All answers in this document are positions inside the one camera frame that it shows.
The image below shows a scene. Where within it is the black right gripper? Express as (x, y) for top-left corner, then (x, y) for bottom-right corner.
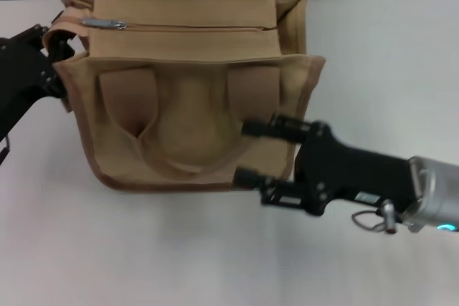
(232, 113), (420, 218)

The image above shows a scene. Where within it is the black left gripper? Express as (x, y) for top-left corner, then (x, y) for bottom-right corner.
(0, 11), (78, 144)

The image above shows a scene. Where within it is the silver metal zipper pull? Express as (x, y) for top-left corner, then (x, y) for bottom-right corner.
(81, 16), (128, 30)

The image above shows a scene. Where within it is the khaki canvas food bag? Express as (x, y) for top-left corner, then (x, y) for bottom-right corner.
(53, 0), (326, 193)

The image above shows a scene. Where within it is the right gripper cable with plug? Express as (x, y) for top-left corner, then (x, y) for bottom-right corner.
(352, 199), (399, 234)

